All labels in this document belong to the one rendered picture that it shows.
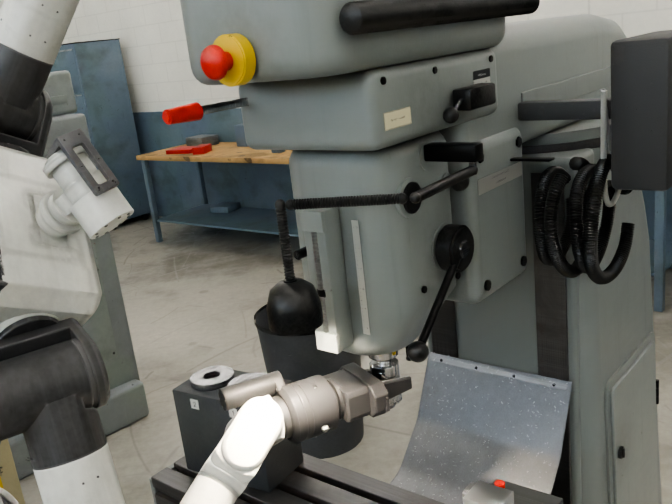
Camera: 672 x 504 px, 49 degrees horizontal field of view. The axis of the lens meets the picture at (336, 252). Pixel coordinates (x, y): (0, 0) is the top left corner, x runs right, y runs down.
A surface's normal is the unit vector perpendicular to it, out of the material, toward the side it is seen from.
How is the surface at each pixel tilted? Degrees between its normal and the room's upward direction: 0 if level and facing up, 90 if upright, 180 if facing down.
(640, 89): 90
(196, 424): 90
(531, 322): 90
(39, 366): 32
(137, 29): 90
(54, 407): 73
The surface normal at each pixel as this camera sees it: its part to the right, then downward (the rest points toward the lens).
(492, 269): 0.77, 0.10
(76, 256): 0.73, -0.50
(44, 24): 0.57, 0.41
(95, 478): 0.64, -0.14
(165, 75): -0.62, 0.29
